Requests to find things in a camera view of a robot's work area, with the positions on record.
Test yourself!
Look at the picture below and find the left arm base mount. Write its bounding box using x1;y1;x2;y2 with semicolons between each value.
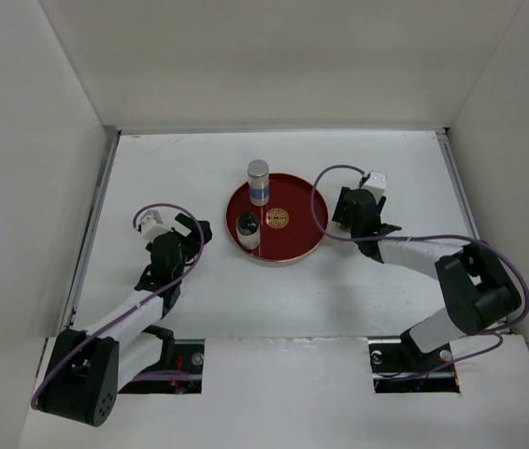
119;340;205;395

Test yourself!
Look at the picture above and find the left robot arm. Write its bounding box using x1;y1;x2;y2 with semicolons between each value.
31;203;212;427

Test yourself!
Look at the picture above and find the red round tray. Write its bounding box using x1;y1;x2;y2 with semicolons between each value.
225;173;329;263

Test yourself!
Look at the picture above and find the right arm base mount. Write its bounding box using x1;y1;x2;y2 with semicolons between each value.
368;338;460;394

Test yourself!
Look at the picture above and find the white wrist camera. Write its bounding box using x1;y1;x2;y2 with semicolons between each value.
360;171;387;196
138;210;170;242

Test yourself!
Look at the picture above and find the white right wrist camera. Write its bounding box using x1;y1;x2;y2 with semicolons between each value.
360;171;387;196

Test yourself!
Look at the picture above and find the black-cap white jar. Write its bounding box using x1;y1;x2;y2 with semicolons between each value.
236;211;261;251

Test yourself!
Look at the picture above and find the tall silver-lid bead bottle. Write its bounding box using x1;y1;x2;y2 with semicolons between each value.
247;159;269;207

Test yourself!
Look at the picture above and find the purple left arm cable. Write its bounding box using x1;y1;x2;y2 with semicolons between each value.
30;201;212;407

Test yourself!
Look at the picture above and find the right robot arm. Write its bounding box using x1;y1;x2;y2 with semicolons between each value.
332;187;528;372

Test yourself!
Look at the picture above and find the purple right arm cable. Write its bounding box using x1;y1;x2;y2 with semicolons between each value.
309;164;529;375

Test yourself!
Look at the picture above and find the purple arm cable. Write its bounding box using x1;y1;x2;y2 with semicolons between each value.
309;164;529;375
30;201;212;407

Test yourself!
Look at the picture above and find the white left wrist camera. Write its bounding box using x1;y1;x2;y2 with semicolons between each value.
138;210;170;242

